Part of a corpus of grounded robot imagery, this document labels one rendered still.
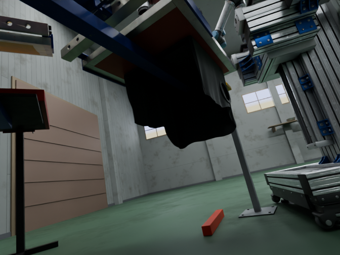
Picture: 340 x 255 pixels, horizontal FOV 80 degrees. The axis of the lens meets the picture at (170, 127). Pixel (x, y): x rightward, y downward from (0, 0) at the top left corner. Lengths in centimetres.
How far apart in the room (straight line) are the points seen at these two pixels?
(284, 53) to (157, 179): 971
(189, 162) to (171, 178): 121
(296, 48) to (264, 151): 910
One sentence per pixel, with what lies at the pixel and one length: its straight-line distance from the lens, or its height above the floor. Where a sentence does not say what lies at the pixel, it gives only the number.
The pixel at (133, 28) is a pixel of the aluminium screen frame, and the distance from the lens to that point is 96.
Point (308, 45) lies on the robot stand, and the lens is 152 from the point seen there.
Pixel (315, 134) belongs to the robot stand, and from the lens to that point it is 146.
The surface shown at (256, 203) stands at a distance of 157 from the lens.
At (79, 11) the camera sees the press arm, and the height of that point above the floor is 89.
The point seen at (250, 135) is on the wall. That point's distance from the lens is 1044.
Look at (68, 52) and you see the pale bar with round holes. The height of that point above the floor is 99.
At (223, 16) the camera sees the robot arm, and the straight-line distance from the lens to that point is 220.
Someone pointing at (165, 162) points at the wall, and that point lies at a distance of 1056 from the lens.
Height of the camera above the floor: 30
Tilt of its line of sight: 15 degrees up
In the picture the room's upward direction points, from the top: 12 degrees counter-clockwise
